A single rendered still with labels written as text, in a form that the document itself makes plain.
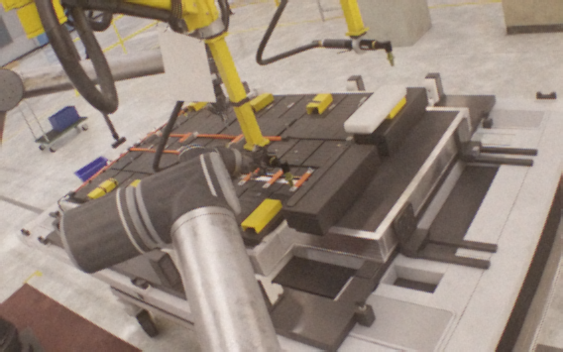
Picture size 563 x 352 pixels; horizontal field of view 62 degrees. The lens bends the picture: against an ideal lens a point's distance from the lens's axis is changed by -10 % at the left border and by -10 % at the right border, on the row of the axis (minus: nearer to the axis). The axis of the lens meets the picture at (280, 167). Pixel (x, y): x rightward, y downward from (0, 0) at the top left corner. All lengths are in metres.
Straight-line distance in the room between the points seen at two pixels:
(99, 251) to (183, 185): 0.22
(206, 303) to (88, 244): 0.30
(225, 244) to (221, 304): 0.12
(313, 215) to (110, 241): 0.81
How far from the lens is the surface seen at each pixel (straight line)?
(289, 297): 1.75
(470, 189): 2.18
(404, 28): 6.38
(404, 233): 1.78
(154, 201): 1.04
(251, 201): 2.07
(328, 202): 1.72
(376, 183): 1.94
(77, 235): 1.09
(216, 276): 0.92
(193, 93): 1.67
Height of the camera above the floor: 2.01
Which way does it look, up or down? 27 degrees down
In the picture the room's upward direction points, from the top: 21 degrees counter-clockwise
